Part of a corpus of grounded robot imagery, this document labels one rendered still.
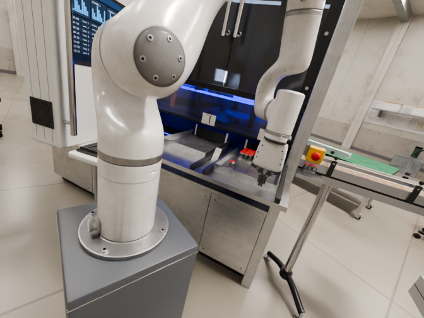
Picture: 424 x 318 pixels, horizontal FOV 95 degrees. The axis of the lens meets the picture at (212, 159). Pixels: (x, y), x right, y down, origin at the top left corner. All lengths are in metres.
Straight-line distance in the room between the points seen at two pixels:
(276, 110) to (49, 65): 0.87
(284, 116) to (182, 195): 0.94
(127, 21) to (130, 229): 0.35
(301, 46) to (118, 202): 0.57
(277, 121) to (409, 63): 9.09
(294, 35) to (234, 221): 1.01
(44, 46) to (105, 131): 0.72
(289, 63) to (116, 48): 0.46
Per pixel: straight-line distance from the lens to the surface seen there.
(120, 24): 0.30
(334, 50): 1.06
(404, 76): 9.59
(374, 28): 10.28
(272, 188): 0.77
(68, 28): 0.99
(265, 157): 0.69
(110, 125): 0.37
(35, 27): 1.09
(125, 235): 0.46
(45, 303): 1.52
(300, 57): 0.62
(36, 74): 1.11
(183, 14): 0.34
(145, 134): 0.36
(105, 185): 0.41
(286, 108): 0.65
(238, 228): 1.31
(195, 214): 1.39
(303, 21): 0.63
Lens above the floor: 1.21
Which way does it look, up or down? 20 degrees down
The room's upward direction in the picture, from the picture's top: 13 degrees clockwise
